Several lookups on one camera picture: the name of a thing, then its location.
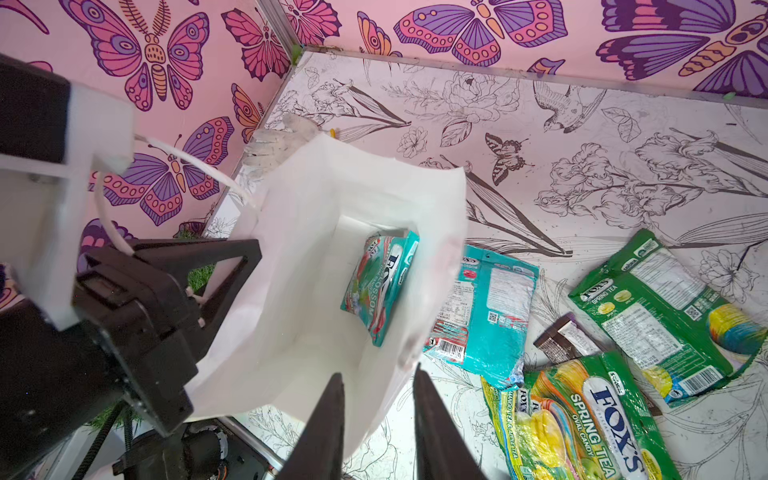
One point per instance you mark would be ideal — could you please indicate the white knitted glove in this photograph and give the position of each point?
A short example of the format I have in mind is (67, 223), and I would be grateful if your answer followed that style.
(269, 148)

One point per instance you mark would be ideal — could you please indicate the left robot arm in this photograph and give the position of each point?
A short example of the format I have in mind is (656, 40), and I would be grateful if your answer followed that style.
(53, 381)

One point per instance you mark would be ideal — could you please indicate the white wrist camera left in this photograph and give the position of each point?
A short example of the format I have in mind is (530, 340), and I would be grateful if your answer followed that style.
(54, 134)

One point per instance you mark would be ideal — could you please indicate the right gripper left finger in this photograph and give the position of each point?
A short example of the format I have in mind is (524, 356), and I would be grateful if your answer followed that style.
(318, 454)

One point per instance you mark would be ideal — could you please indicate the small brown snack pack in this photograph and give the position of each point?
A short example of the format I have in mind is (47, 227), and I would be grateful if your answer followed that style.
(566, 340)

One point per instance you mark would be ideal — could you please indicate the green spring tea bag back-side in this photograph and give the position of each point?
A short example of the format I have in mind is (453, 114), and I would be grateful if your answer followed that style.
(684, 337)

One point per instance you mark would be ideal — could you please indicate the yellow-green Fox's spring tea bag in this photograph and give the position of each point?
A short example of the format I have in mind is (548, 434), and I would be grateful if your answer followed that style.
(581, 419)

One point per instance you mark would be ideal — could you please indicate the teal candy bag back-side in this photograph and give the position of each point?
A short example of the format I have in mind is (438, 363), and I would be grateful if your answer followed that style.
(482, 326)

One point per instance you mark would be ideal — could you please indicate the white paper bag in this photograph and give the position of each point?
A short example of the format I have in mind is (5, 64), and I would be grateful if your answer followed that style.
(286, 333)

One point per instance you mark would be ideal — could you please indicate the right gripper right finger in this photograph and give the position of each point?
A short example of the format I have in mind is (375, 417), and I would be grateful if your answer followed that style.
(441, 452)

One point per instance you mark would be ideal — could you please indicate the teal Fox's candy bag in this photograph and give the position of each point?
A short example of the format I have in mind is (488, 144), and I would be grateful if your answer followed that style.
(374, 287)

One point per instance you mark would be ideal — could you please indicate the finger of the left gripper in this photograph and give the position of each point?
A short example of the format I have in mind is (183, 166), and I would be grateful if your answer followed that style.
(198, 313)

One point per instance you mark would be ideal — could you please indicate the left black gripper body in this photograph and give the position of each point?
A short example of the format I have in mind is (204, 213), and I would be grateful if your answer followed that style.
(140, 312)

